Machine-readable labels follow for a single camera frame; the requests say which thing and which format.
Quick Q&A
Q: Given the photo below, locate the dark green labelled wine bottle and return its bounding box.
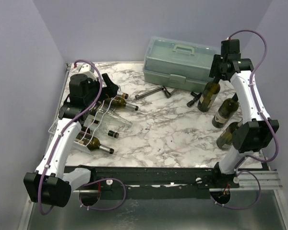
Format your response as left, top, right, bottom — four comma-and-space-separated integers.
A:
104, 96, 139, 111

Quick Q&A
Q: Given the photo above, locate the clear glass wine bottle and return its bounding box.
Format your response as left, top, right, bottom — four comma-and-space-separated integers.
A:
87, 105, 132, 128

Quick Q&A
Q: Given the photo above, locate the olive green wine bottle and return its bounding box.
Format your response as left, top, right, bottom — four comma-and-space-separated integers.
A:
197, 78, 220, 112

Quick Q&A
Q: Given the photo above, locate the dark green white-label bottle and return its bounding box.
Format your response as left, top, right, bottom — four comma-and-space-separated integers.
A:
212, 93, 239, 128

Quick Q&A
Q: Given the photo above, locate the clear acrylic wine rack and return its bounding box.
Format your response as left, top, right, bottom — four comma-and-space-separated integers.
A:
48, 81, 124, 155

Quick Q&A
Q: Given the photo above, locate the green bottle silver neck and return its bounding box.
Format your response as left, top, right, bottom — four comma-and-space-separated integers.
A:
216, 120, 243, 150

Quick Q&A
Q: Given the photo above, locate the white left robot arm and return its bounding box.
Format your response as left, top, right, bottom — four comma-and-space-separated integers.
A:
24, 74, 118, 208

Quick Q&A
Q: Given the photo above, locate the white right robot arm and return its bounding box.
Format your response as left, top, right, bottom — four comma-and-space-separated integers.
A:
209, 38, 279, 188

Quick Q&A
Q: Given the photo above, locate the clear bottle with cork stopper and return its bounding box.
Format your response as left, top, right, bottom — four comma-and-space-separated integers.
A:
117, 85, 129, 99

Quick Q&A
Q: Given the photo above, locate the green bottle in rack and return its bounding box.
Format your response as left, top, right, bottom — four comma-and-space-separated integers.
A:
75, 131, 114, 154

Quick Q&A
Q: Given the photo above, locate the green plastic toolbox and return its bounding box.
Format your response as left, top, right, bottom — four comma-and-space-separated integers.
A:
143, 37, 220, 92

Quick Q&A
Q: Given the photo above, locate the black corkscrew tool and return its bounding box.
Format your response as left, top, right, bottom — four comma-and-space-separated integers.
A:
187, 92, 202, 107

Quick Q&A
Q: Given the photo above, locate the grey metal rod tool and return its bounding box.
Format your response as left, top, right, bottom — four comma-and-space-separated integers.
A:
135, 86, 178, 100

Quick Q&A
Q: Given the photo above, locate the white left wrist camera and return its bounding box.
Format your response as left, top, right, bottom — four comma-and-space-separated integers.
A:
75, 63, 97, 81

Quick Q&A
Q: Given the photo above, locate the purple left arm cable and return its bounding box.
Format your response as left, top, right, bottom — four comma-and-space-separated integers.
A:
37, 59, 127, 216

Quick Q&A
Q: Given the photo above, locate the black metal base rail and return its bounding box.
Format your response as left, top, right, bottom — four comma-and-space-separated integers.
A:
62, 165, 240, 199

